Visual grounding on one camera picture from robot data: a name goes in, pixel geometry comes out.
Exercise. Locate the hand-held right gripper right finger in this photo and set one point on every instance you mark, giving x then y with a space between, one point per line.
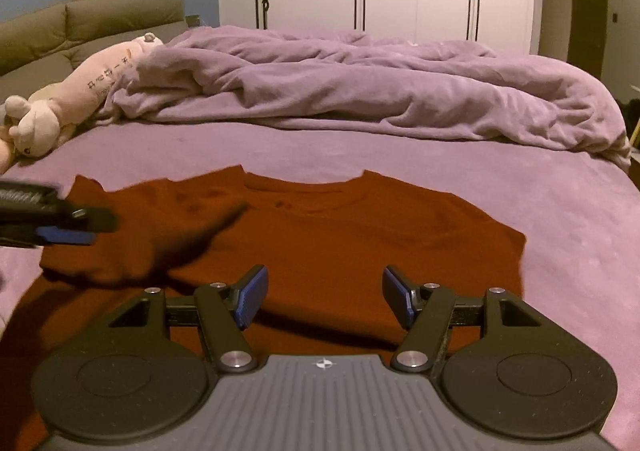
397 293

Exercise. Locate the purple duvet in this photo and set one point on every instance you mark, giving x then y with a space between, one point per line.
350 81

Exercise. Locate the brown t-shirt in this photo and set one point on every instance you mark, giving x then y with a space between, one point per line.
320 241

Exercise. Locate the purple bed sheet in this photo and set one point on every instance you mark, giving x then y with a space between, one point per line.
565 211

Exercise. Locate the cream long plush toy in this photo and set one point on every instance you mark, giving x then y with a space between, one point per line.
85 81

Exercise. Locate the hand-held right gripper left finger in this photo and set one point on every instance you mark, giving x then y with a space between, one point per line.
252 293

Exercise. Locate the yellow-legged side table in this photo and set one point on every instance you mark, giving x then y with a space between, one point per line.
635 131

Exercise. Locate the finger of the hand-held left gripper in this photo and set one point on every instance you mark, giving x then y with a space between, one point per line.
65 236
95 220

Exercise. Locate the green pillow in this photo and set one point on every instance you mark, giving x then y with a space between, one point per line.
95 26

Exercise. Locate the dark door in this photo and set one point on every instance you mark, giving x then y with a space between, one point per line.
587 11

